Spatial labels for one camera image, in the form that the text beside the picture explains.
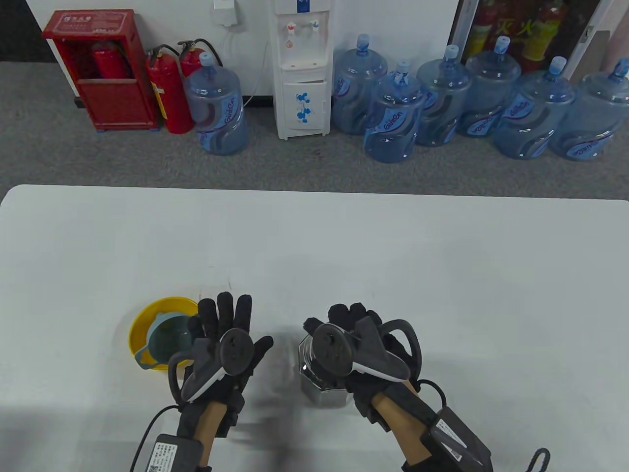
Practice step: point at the person's left hand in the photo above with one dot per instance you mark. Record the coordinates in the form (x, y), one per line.
(223, 314)

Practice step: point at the person's right hand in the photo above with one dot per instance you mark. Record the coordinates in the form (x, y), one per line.
(346, 314)

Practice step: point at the blue plastic funnel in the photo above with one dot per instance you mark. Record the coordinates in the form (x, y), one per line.
(167, 339)

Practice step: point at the yellow bowl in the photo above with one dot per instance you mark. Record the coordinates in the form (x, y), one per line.
(147, 319)

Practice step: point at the clear glass jar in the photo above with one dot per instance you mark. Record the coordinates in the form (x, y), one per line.
(324, 398)

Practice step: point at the person's left forearm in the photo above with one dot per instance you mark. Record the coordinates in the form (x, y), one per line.
(211, 423)

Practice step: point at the person's right forearm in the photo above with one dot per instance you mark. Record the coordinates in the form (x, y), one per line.
(403, 427)

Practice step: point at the black handheld controller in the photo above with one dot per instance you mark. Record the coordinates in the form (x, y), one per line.
(236, 351)
(331, 344)

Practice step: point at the black wrist sensor box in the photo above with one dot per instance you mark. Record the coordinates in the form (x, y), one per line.
(459, 437)
(174, 455)

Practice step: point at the row of blue water bottles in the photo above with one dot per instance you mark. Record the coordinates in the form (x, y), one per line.
(393, 123)

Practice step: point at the blue water jug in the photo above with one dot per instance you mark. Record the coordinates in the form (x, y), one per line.
(218, 113)

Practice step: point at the white water dispenser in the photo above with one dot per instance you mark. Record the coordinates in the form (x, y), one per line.
(302, 88)

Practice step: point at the red fire extinguisher cabinet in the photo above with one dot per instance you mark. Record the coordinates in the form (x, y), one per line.
(118, 105)

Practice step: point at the red yellow fire extinguisher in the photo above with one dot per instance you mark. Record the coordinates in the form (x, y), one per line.
(484, 19)
(545, 29)

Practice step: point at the white wall box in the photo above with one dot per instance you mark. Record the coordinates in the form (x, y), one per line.
(226, 12)

